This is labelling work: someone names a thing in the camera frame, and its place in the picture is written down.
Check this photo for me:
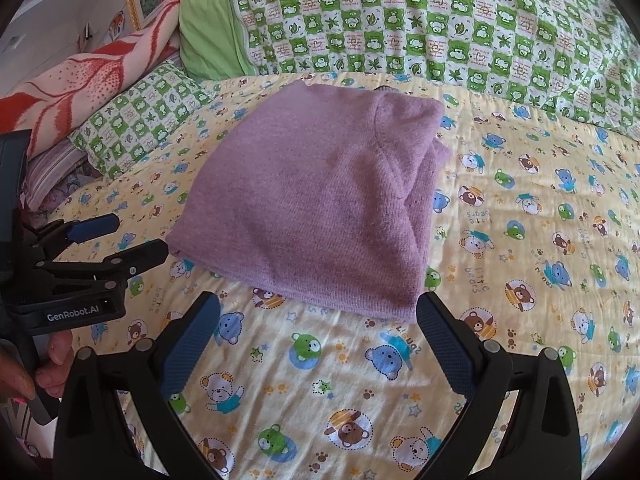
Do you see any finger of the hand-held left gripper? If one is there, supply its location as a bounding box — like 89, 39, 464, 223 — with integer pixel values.
22, 213, 121, 261
37, 239, 170, 293

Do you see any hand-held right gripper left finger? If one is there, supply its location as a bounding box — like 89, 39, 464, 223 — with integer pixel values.
52, 291, 223, 480

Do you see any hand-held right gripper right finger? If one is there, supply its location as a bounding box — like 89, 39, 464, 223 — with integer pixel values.
415, 290, 581, 480

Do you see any mauve knit sweater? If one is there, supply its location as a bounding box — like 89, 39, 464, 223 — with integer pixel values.
167, 80, 451, 325

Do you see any person's left hand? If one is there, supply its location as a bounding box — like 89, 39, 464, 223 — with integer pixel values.
0, 332, 76, 402

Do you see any striped pink cloth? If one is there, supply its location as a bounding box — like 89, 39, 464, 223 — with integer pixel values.
24, 139, 97, 212

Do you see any yellow bear-print bed sheet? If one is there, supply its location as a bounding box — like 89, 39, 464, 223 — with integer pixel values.
30, 72, 640, 480

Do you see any green checked pillow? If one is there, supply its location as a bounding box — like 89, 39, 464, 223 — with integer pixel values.
70, 59, 219, 179

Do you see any red and white floral blanket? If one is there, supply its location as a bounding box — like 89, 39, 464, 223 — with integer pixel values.
0, 0, 184, 161

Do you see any white cabinet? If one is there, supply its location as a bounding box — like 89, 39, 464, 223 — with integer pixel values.
0, 0, 143, 98

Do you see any green checked quilt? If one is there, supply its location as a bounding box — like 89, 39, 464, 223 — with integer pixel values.
177, 0, 640, 141

